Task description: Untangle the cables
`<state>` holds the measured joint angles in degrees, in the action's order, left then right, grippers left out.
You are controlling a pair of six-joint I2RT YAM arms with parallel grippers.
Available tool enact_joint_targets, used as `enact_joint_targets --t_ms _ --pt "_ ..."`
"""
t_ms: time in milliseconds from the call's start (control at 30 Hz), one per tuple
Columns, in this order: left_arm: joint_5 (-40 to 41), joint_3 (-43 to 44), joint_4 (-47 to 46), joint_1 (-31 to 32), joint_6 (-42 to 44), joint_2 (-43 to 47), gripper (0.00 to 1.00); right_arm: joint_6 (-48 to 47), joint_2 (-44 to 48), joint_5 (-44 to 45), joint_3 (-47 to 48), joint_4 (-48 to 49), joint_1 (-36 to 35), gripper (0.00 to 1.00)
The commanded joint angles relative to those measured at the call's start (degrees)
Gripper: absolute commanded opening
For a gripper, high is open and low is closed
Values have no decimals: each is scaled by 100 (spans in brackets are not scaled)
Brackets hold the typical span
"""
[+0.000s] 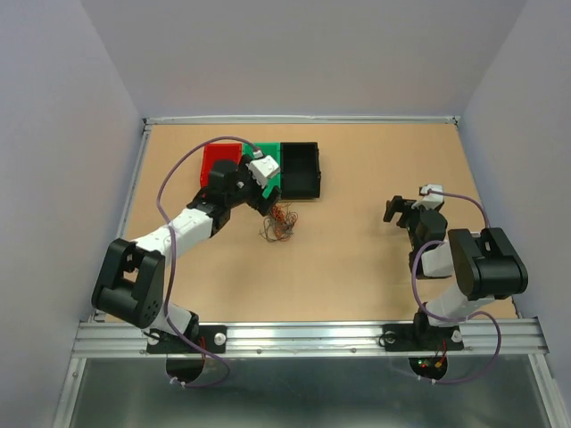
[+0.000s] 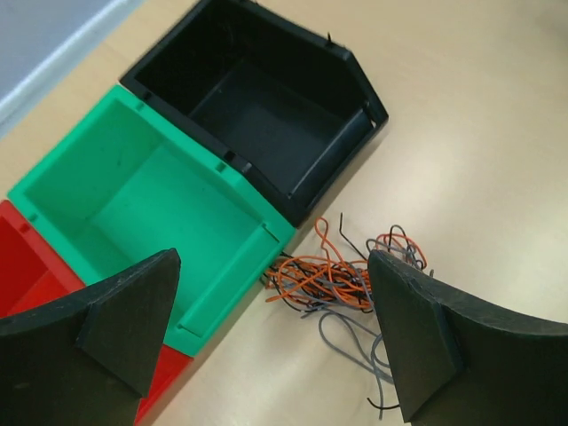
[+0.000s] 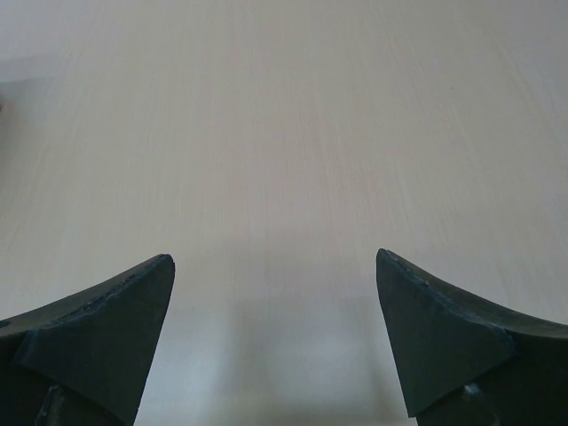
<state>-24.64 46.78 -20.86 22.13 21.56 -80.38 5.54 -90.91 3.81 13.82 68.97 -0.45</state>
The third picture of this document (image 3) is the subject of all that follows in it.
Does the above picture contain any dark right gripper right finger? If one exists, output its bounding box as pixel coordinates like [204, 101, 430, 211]
[376, 248, 567, 425]

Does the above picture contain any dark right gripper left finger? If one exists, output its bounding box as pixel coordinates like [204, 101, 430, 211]
[1, 254, 175, 425]

